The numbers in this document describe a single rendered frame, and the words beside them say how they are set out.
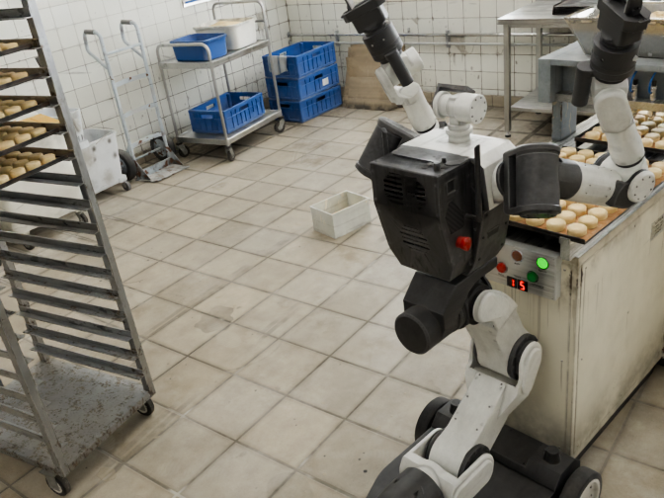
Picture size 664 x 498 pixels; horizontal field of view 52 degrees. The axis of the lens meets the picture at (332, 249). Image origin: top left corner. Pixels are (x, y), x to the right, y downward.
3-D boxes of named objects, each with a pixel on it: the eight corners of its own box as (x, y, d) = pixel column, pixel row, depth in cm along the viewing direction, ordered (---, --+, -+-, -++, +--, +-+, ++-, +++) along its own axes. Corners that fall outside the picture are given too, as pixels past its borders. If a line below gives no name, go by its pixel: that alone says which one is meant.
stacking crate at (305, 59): (303, 62, 670) (300, 41, 661) (337, 62, 648) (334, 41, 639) (265, 78, 628) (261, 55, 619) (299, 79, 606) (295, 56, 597)
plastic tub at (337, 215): (335, 239, 403) (331, 214, 396) (312, 230, 419) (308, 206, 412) (373, 221, 419) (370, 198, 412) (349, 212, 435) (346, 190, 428)
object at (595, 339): (577, 345, 286) (585, 140, 246) (661, 375, 263) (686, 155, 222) (480, 440, 245) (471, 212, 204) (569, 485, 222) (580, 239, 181)
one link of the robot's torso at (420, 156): (470, 312, 152) (464, 161, 136) (361, 271, 175) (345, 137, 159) (541, 258, 170) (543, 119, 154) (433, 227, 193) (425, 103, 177)
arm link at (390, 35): (345, 9, 183) (367, 47, 188) (337, 20, 176) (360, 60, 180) (385, -15, 177) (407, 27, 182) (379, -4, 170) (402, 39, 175)
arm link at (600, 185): (638, 219, 161) (576, 209, 149) (598, 197, 171) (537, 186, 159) (662, 174, 157) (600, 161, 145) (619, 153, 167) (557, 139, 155)
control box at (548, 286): (488, 273, 210) (487, 232, 204) (561, 295, 194) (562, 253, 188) (482, 278, 208) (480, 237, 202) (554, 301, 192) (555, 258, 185)
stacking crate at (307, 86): (307, 82, 679) (304, 61, 670) (340, 84, 656) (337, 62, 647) (268, 99, 638) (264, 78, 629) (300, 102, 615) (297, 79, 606)
